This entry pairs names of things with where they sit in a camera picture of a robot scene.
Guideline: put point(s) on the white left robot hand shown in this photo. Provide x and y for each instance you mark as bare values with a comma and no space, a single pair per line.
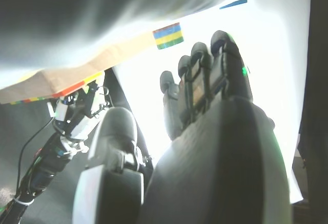
217,157

